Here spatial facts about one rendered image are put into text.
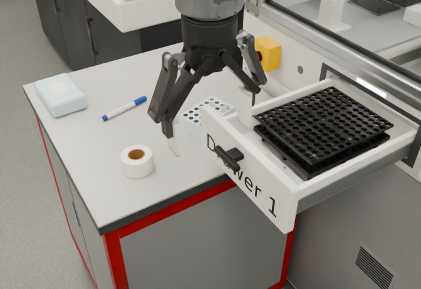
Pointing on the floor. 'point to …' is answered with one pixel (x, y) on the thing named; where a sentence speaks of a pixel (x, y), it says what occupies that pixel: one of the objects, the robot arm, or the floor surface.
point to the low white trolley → (155, 189)
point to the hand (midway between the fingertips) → (210, 131)
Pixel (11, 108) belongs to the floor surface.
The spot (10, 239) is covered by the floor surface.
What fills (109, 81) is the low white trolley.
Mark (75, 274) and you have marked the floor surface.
